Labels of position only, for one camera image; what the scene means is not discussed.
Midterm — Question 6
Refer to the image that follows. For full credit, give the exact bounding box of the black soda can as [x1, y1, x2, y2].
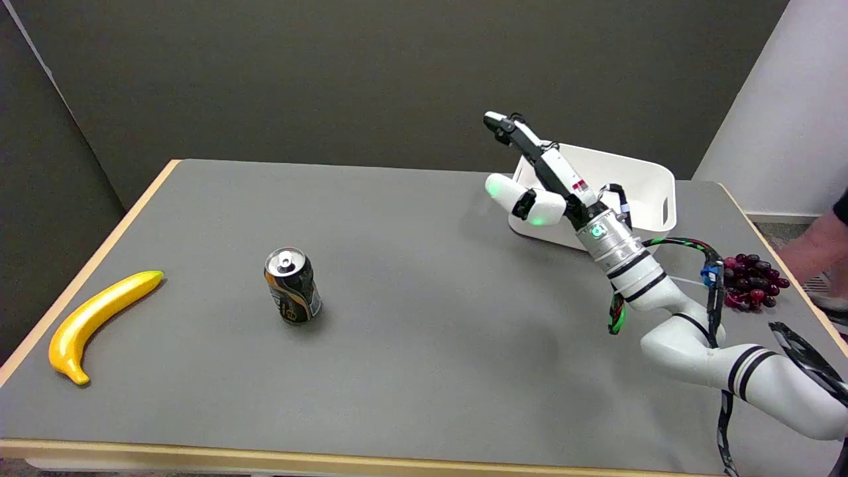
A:
[264, 247, 323, 325]

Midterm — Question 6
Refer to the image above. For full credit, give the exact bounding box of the yellow banana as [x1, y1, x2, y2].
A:
[48, 270, 165, 386]

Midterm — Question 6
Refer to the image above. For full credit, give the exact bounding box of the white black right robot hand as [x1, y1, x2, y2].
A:
[483, 111, 609, 231]

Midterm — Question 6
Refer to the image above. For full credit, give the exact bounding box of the person's forearm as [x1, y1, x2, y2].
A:
[778, 188, 848, 287]

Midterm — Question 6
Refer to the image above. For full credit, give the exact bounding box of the grey sneaker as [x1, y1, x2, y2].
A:
[800, 270, 848, 337]

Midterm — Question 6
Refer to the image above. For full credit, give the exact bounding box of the white plastic basket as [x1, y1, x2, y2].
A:
[507, 142, 677, 251]

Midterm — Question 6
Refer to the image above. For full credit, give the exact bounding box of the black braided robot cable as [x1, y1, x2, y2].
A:
[608, 184, 848, 477]

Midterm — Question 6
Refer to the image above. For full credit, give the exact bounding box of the dark red grape bunch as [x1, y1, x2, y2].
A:
[721, 253, 790, 312]

